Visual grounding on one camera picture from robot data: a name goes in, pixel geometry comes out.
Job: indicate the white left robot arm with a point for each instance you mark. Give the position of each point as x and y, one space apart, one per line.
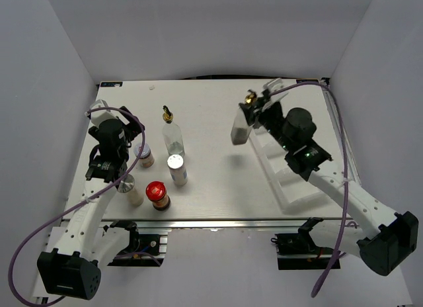
73 267

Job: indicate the blue sticker on left corner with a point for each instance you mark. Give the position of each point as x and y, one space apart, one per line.
111 84

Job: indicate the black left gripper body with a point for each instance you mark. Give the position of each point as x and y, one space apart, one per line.
130 130

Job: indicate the white plastic organizer tray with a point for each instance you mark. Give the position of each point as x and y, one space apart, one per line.
293 194

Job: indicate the silver lid shaker bottle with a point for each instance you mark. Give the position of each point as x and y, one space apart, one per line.
177 169

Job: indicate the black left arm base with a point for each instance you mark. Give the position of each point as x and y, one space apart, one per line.
143 249

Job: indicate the aluminium table front rail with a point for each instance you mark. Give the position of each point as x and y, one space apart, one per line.
215 224

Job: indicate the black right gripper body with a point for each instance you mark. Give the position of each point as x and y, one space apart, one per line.
268 116

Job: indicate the silver cone cap grinder bottle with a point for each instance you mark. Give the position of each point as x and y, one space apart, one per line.
128 189

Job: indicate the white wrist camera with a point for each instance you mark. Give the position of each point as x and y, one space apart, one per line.
99 116
271 90

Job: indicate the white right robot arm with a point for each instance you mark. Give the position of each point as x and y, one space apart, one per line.
388 237

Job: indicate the clear round glass oil bottle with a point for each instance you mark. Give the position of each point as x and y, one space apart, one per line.
172 134

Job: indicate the red cap sauce jar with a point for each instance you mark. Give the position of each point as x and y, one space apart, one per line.
156 192

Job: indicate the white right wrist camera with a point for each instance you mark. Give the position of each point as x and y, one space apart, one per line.
271 90

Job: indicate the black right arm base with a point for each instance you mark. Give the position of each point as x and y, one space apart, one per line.
298 252

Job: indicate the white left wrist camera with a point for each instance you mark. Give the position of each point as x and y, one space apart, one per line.
99 116

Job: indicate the small jar with white lid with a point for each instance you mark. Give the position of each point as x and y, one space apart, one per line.
146 158

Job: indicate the square glass bottle gold spout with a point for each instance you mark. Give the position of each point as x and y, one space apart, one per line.
240 130

